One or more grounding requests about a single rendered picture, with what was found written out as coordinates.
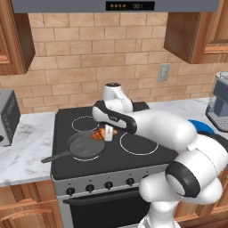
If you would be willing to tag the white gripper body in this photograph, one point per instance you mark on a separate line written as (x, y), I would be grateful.
(109, 133)

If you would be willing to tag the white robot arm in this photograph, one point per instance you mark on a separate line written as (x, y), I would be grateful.
(166, 127)

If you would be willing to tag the brown croissant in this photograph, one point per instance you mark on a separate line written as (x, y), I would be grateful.
(97, 134)

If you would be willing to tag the black and steel stove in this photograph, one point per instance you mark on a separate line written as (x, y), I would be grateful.
(118, 154)

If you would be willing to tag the black frying pan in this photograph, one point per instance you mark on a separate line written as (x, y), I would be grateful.
(86, 145)

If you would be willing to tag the black stove knob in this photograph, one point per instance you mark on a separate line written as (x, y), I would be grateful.
(70, 191)
(89, 188)
(108, 185)
(130, 181)
(145, 177)

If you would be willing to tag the black oven door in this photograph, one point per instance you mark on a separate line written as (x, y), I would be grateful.
(109, 213)

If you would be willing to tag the wooden drawer front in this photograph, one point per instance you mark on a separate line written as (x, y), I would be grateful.
(44, 191)

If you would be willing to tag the blue plate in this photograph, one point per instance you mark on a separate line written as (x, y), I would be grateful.
(203, 127)

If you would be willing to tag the wooden cupboard door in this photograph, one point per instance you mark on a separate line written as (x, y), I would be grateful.
(56, 219)

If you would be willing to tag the grey toaster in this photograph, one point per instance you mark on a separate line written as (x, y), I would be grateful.
(8, 118)

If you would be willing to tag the grey coffee machine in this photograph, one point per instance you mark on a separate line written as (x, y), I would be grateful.
(219, 104)

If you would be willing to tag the grey range hood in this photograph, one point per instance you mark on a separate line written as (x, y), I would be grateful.
(74, 6)

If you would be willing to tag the wooden base cupboard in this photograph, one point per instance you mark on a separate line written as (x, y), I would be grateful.
(219, 207)

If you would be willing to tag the grey wall socket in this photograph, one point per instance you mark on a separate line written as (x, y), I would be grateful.
(163, 72)

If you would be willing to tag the wooden wall cupboard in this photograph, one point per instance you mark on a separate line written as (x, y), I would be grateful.
(13, 35)
(196, 32)

